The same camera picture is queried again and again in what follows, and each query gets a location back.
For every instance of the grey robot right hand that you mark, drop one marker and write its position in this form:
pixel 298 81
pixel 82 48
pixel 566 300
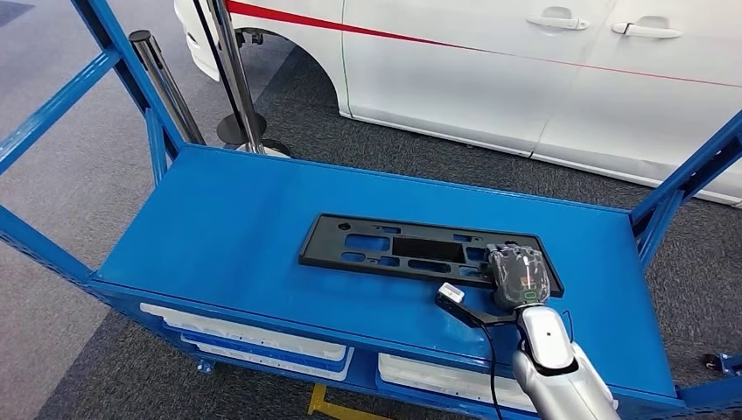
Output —
pixel 519 278

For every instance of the black plastic mounting plate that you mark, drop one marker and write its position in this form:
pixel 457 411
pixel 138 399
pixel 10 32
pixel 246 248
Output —
pixel 371 258

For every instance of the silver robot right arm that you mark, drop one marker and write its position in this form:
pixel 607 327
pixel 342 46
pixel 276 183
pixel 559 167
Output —
pixel 550 371

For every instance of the blue metal shelf rack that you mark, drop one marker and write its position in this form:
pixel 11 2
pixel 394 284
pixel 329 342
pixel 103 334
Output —
pixel 232 232

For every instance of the white car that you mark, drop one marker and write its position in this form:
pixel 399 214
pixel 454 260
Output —
pixel 464 75

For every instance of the thin black stand pole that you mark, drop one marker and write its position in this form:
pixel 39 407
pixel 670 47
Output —
pixel 240 127

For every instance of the chrome stanchion pole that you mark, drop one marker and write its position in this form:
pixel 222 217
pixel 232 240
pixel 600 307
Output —
pixel 235 69

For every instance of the dark-capped stanchion pole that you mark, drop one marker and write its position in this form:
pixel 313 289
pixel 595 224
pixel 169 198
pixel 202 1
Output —
pixel 165 87

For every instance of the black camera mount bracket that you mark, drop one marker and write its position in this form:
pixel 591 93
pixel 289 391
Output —
pixel 481 316

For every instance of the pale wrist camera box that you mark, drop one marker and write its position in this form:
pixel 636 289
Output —
pixel 451 293

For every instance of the blue metal cart frame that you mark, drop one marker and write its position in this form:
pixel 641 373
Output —
pixel 727 364

